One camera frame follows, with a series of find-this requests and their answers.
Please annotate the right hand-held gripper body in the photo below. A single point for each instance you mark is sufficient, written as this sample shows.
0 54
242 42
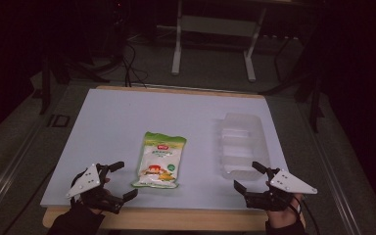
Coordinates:
292 186

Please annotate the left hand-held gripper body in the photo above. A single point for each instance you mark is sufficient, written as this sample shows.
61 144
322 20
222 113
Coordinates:
86 182

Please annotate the clear plastic container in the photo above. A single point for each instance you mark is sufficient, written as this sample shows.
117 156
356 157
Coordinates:
241 143

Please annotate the green and white snack packet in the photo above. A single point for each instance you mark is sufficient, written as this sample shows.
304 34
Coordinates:
160 160

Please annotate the person's left hand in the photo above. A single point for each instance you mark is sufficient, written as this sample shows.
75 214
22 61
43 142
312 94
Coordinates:
106 180

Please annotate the person's right hand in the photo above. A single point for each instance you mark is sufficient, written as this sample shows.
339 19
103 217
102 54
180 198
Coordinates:
285 216

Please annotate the pale table mat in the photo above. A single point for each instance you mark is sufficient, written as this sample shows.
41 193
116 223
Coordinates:
111 130

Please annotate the dark floor socket plate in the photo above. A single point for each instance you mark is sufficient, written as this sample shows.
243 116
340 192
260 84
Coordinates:
58 120

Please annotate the black metal stand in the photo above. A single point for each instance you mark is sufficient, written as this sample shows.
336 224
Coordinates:
314 104
45 84

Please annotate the metal floor rail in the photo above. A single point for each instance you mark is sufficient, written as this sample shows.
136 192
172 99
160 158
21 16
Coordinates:
336 182
9 166

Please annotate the white metal frame stand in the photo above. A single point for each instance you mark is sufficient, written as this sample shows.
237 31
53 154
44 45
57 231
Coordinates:
176 49

